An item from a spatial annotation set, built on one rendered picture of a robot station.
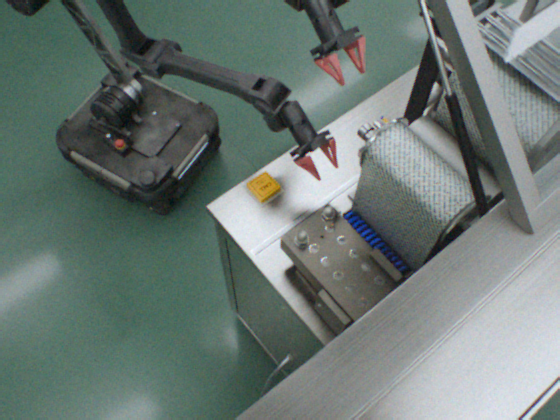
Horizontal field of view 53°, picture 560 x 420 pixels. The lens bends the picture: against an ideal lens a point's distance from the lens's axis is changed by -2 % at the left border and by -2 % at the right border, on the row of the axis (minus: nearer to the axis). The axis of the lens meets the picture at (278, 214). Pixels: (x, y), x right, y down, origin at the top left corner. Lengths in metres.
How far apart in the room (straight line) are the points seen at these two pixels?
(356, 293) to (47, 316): 1.56
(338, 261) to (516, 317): 0.54
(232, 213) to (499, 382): 0.91
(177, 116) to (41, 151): 0.74
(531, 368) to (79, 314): 1.96
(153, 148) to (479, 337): 1.86
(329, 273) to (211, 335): 1.11
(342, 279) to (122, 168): 1.39
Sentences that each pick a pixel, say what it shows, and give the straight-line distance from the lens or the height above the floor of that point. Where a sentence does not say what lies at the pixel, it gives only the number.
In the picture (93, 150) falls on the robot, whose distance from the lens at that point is 2.63.
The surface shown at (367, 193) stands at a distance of 1.37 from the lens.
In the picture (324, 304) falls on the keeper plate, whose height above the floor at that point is 1.00.
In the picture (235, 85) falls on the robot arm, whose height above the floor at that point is 1.20.
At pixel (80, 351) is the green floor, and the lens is 2.51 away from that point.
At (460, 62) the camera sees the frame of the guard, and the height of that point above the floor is 1.81.
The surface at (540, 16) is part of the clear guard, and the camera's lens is 0.82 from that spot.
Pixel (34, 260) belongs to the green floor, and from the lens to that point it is 2.73.
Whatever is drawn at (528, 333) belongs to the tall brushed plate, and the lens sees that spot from 0.99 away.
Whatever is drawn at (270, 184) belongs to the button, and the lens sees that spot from 1.62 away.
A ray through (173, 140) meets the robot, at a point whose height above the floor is 0.24.
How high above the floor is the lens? 2.31
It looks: 62 degrees down
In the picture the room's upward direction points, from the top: 1 degrees clockwise
